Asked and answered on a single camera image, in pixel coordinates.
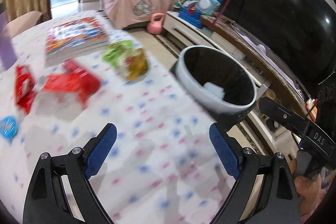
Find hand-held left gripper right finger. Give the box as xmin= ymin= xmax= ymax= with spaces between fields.
xmin=209 ymin=123 xmax=301 ymax=224

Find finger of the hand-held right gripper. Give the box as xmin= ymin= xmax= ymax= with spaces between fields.
xmin=259 ymin=97 xmax=315 ymax=139

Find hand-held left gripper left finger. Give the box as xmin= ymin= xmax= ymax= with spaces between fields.
xmin=23 ymin=123 xmax=117 ymax=224

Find white foam fruit net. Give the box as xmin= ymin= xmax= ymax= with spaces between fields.
xmin=203 ymin=81 xmax=226 ymax=102

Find white round waste bin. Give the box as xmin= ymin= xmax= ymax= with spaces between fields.
xmin=175 ymin=46 xmax=257 ymax=115

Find black bin liner bag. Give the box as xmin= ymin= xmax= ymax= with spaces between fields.
xmin=182 ymin=49 xmax=254 ymax=133

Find person's right hand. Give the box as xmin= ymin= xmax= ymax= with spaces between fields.
xmin=289 ymin=158 xmax=327 ymax=217

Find brown wooden board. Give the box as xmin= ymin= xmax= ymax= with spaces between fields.
xmin=201 ymin=13 xmax=317 ymax=110

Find red snack wrapper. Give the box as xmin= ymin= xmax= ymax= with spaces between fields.
xmin=43 ymin=59 xmax=102 ymax=107

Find small blue wrapper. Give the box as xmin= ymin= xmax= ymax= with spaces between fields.
xmin=0 ymin=116 xmax=19 ymax=140

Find red printed noodle wrapper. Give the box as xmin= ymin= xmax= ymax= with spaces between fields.
xmin=15 ymin=65 xmax=36 ymax=115

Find green snack wrapper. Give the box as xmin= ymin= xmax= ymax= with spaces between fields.
xmin=102 ymin=40 xmax=135 ymax=70

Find black television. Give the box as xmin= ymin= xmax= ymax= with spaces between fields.
xmin=223 ymin=0 xmax=336 ymax=89

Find red printed comic book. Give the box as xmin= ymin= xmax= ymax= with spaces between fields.
xmin=45 ymin=17 xmax=110 ymax=65

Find white television stand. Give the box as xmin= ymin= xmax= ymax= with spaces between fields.
xmin=165 ymin=11 xmax=292 ymax=157

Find light blue toy speaker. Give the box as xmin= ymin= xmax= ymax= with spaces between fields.
xmin=198 ymin=0 xmax=220 ymax=16

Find blue toy machine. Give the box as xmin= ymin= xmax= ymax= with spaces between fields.
xmin=178 ymin=1 xmax=204 ymax=28

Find pink toy kettlebell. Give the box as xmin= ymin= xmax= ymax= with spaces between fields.
xmin=147 ymin=13 xmax=166 ymax=35

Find purple tumbler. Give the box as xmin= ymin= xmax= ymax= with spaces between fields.
xmin=0 ymin=4 xmax=17 ymax=70

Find pink sofa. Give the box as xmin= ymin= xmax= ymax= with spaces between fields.
xmin=5 ymin=10 xmax=46 ymax=31

